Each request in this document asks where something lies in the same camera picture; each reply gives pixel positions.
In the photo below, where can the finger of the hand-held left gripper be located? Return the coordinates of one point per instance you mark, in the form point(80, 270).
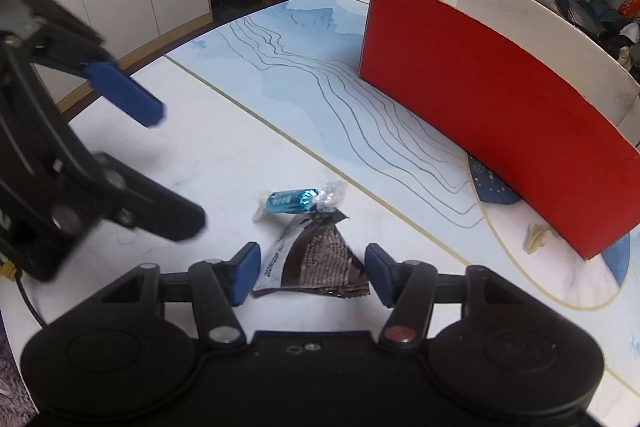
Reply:
point(160, 207)
point(125, 92)

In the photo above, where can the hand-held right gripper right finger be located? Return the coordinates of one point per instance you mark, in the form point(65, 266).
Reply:
point(376, 272)

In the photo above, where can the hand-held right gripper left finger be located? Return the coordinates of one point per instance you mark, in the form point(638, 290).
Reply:
point(247, 272)

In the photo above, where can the dark brown snack packet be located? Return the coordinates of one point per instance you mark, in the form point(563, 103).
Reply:
point(320, 262)

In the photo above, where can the teal candy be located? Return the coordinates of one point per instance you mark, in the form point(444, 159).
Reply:
point(287, 201)

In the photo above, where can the red cardboard box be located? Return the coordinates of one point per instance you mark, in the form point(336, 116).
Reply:
point(475, 97)

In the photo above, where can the orange red bag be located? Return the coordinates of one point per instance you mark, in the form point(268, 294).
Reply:
point(631, 4)

